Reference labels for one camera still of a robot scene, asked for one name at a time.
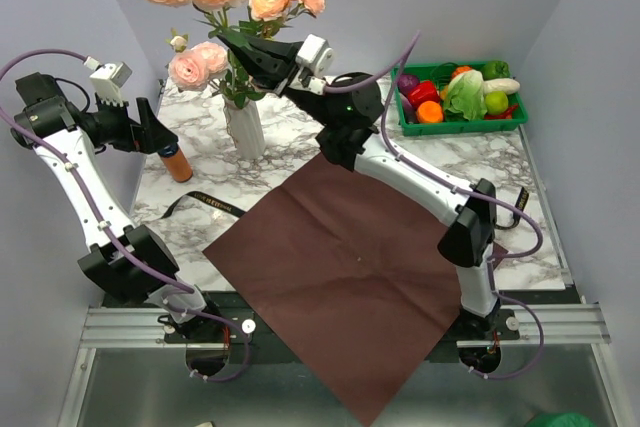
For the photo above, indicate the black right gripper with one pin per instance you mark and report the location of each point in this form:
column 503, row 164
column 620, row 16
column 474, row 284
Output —
column 268, row 63

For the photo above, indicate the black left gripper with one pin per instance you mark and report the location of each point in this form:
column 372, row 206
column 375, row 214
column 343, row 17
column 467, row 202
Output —
column 156, row 134

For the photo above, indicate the pink rose stem with bud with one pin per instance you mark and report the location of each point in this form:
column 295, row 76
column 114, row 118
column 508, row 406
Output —
column 236, row 85

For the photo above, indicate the light pink rose stem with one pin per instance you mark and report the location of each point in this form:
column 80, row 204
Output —
column 196, row 68

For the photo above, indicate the red wrapping paper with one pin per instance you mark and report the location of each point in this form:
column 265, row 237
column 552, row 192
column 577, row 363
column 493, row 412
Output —
column 346, row 271

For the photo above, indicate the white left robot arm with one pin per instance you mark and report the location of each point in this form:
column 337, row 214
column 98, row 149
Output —
column 128, row 261

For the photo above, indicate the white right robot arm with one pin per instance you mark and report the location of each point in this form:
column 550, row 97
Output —
column 468, row 211

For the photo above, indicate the white ribbed ceramic vase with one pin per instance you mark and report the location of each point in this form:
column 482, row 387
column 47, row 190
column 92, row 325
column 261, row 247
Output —
column 245, row 129

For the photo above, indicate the orange bottle with blue cap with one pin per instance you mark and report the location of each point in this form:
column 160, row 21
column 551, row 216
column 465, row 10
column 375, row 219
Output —
column 176, row 163

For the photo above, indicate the purple toy onion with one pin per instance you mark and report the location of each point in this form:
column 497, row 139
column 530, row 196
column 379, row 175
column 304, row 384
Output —
column 407, row 82

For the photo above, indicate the red toy bell pepper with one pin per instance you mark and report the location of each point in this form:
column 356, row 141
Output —
column 425, row 91

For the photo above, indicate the orange toy fruit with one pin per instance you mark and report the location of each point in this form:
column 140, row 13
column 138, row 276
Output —
column 429, row 112

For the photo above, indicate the green plastic basket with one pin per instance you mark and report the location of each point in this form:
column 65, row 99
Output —
column 440, row 75

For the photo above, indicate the orange toy carrot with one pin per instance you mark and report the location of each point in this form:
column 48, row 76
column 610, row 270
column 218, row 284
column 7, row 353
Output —
column 460, row 70

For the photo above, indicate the green toy lettuce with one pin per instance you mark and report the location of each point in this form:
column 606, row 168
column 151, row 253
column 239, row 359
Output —
column 464, row 100

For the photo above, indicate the green toy bell pepper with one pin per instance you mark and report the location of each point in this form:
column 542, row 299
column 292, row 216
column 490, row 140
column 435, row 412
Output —
column 495, row 69

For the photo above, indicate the green toy lime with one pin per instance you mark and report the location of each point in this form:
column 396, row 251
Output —
column 496, row 102

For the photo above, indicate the white toy radish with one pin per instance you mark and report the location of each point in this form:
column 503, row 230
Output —
column 508, row 86

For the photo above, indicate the red toy chili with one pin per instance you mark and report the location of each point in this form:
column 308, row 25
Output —
column 506, row 115

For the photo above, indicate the green object at bottom edge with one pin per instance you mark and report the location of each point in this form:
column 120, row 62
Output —
column 567, row 419

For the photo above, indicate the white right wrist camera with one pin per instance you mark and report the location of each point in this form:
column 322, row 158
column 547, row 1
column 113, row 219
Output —
column 313, row 59

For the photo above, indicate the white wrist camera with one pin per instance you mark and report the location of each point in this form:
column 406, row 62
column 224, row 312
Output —
column 313, row 59
column 108, row 80

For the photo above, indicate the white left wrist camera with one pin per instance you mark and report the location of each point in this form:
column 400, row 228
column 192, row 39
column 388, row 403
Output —
column 108, row 80

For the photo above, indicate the aluminium extrusion rail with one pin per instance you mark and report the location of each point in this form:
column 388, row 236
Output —
column 563, row 324

